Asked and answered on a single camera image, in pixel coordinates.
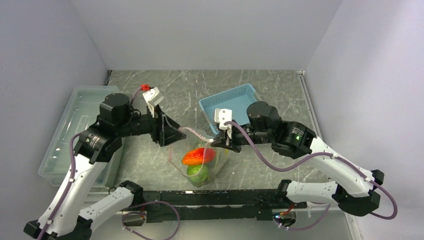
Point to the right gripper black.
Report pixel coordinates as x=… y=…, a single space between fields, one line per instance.
x=221 y=141

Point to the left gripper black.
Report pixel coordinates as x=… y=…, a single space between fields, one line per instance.
x=164 y=130

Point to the clear zip top bag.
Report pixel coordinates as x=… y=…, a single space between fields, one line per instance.
x=177 y=150

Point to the light green custard apple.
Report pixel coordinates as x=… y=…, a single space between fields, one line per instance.
x=198 y=174

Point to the light blue plastic basket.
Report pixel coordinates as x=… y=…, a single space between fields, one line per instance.
x=237 y=99

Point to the green netted melon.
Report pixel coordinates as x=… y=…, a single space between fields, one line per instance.
x=202 y=144

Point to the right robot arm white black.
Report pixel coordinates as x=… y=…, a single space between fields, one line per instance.
x=351 y=188

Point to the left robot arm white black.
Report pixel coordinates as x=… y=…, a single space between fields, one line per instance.
x=90 y=152

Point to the clear plastic storage bin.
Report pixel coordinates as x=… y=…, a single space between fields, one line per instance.
x=81 y=111

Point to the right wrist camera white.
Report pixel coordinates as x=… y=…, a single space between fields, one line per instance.
x=221 y=117

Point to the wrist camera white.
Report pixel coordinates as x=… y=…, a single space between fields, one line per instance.
x=152 y=97
x=221 y=117

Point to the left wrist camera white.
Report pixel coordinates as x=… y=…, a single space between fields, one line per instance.
x=152 y=97

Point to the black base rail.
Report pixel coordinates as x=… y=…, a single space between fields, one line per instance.
x=170 y=205

